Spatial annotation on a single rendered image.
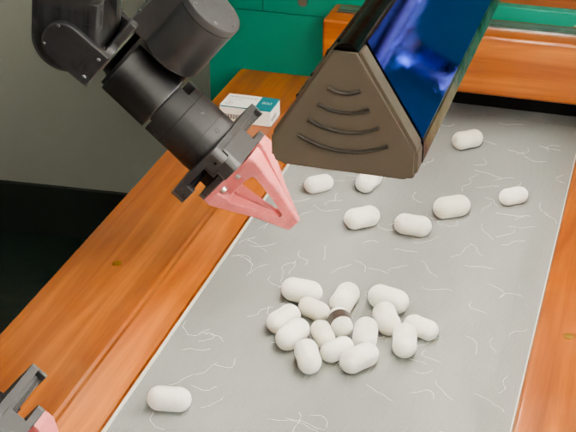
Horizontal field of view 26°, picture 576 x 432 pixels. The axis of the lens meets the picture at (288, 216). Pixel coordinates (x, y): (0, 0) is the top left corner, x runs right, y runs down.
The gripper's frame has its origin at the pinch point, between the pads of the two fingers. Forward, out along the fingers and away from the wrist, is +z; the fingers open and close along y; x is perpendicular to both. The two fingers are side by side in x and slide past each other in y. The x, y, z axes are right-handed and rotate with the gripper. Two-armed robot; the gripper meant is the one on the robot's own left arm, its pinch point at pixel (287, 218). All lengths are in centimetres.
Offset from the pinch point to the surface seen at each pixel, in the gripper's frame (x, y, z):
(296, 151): -25.2, -34.1, -7.4
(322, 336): 0.5, -8.7, 8.0
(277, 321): 3.3, -7.8, 4.8
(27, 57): 92, 121, -43
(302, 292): 2.9, -2.7, 5.3
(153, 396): 7.1, -20.7, 0.2
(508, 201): -6.2, 21.1, 16.9
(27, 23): 86, 121, -47
